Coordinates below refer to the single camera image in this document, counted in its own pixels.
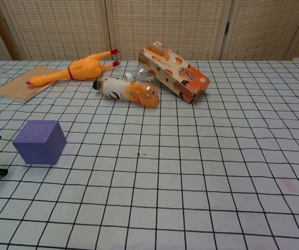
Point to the purple foam cube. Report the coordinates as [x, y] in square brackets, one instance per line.
[40, 148]

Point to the brown kraft spiral notebook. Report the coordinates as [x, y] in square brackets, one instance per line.
[12, 89]

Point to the yellow rubber chicken toy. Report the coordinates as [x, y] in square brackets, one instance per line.
[87, 69]

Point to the orange juice plastic bottle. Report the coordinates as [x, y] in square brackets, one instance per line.
[128, 92]

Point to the crushed clear plastic bottle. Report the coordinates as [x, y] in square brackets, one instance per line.
[142, 75]

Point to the white black grid tablecloth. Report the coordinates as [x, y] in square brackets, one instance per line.
[191, 182]

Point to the orange white snack box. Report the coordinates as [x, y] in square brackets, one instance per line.
[175, 73]

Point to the beige woven folding screen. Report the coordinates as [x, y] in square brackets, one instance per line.
[165, 26]

